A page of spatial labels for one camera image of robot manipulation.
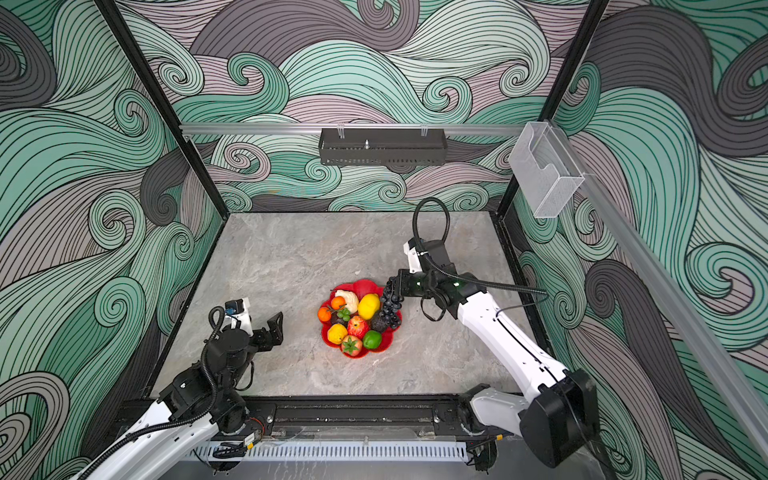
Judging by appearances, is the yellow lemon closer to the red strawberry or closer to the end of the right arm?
the red strawberry

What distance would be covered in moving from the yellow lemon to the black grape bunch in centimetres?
6

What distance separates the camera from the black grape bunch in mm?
793

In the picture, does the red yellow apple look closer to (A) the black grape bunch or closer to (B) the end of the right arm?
(A) the black grape bunch

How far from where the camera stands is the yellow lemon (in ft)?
2.94
